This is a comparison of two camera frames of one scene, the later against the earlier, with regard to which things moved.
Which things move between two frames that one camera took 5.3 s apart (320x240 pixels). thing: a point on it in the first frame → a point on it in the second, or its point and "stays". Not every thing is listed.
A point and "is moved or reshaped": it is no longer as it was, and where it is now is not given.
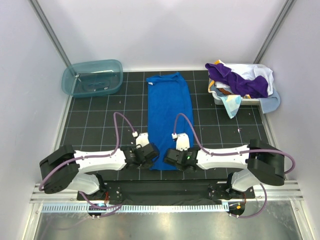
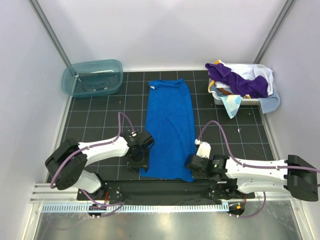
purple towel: [256, 87] stays
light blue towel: [270, 104] stays
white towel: [249, 72] stays
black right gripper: [185, 151] → [197, 175]
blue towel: [169, 113] is moved or reshaped
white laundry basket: [245, 101] stays
